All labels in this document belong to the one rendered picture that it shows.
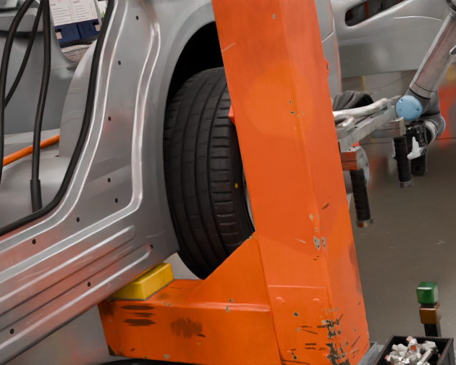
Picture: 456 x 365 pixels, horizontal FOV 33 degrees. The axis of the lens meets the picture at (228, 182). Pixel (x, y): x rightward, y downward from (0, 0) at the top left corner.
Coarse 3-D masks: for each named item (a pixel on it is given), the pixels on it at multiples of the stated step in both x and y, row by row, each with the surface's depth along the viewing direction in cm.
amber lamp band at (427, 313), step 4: (436, 304) 176; (420, 308) 176; (424, 308) 175; (428, 308) 174; (432, 308) 174; (436, 308) 174; (440, 308) 176; (420, 312) 176; (424, 312) 175; (428, 312) 174; (432, 312) 174; (436, 312) 174; (440, 312) 176; (420, 316) 176; (424, 316) 175; (428, 316) 175; (432, 316) 174; (436, 316) 174; (440, 316) 176; (424, 320) 176; (428, 320) 175; (432, 320) 174; (436, 320) 174
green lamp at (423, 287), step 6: (426, 282) 176; (432, 282) 175; (420, 288) 174; (426, 288) 173; (432, 288) 173; (420, 294) 174; (426, 294) 173; (432, 294) 173; (438, 294) 175; (420, 300) 175; (426, 300) 174; (432, 300) 173
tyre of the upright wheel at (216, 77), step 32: (192, 96) 211; (224, 96) 204; (192, 128) 204; (224, 128) 199; (192, 160) 202; (224, 160) 197; (192, 192) 202; (224, 192) 197; (192, 224) 205; (224, 224) 200; (192, 256) 213; (224, 256) 206
